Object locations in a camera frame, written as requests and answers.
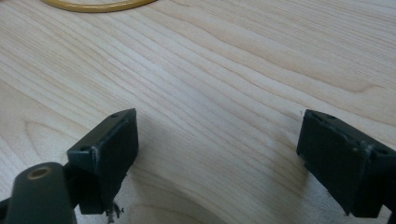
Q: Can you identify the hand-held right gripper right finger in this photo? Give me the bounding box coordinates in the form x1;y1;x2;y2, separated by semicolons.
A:
295;108;396;219

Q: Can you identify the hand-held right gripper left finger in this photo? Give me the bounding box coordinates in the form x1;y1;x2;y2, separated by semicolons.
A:
66;107;140;217

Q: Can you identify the yellow round rim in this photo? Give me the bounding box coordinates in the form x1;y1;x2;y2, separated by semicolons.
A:
39;0;158;14

